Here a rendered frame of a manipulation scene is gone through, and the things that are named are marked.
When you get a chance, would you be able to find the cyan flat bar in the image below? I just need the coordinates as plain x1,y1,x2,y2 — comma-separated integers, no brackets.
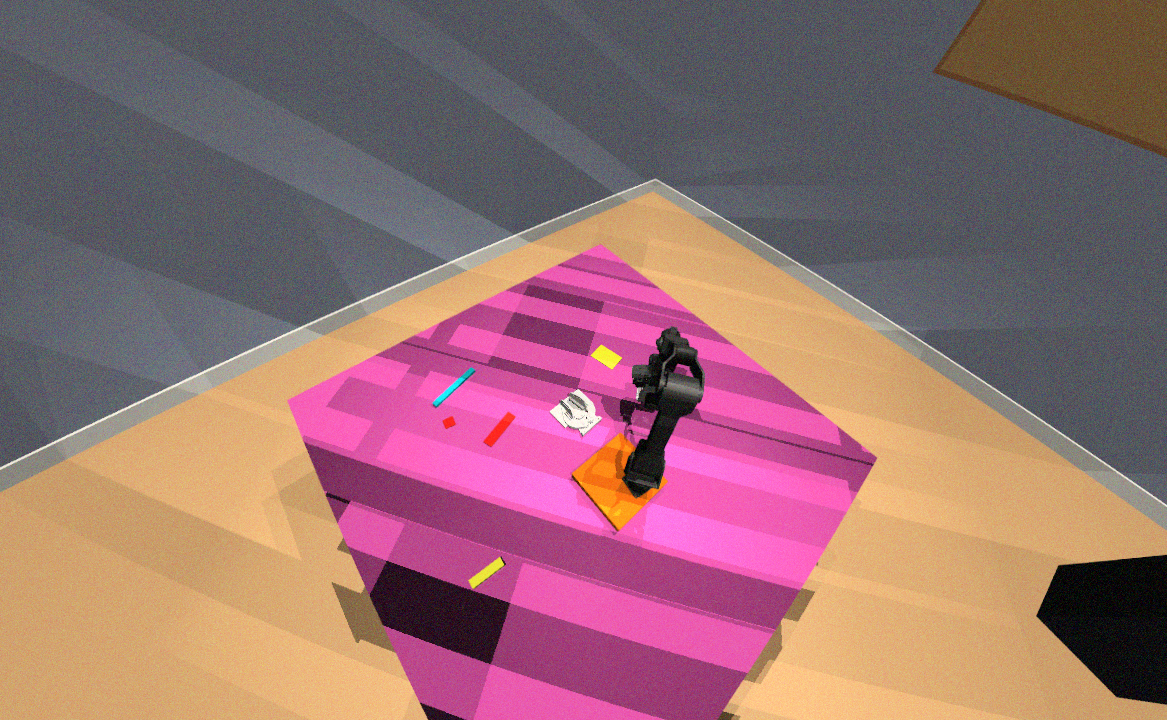
432,368,476,407

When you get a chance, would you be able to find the red flat bar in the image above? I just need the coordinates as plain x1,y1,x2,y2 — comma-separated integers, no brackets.
484,412,515,447

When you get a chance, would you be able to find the yellow flat bar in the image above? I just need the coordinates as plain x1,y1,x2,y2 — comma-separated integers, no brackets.
469,557,505,588

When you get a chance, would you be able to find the yellow flat plate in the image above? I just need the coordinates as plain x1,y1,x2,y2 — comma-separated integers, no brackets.
591,345,622,369

